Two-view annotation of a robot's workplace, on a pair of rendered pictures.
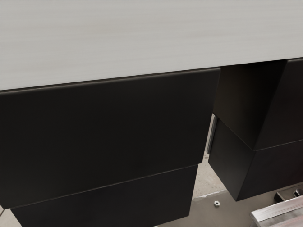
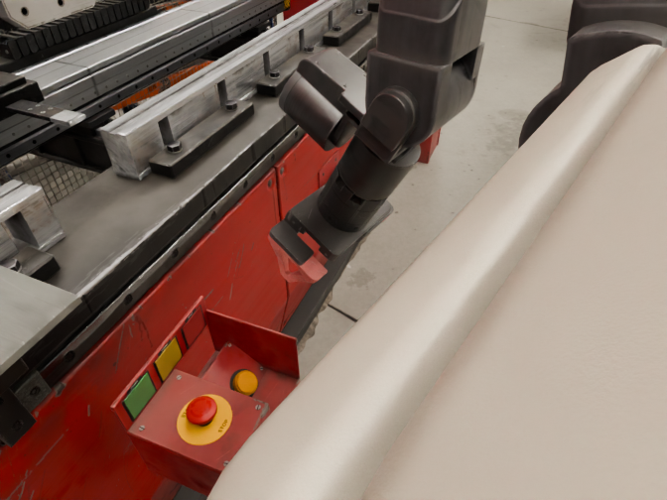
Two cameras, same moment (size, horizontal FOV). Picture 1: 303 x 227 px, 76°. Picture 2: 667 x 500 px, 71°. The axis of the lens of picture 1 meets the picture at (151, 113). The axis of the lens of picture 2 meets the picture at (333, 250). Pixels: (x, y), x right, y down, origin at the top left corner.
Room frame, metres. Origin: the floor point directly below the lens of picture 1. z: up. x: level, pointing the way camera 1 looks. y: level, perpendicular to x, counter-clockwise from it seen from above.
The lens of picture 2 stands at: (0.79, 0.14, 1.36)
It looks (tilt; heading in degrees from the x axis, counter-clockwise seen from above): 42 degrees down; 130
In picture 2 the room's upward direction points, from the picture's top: straight up
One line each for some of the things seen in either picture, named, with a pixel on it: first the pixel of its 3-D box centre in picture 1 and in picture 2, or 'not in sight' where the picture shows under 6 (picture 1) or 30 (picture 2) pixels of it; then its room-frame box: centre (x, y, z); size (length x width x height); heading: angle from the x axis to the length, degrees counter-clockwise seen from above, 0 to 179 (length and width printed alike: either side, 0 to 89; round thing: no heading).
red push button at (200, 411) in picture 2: not in sight; (202, 414); (0.46, 0.27, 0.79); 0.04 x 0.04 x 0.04
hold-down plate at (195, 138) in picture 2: not in sight; (206, 134); (0.01, 0.66, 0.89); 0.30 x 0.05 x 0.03; 106
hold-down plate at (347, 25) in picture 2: not in sight; (348, 27); (-0.21, 1.43, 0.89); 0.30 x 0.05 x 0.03; 106
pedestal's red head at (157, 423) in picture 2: not in sight; (220, 399); (0.43, 0.31, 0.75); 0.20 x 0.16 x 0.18; 108
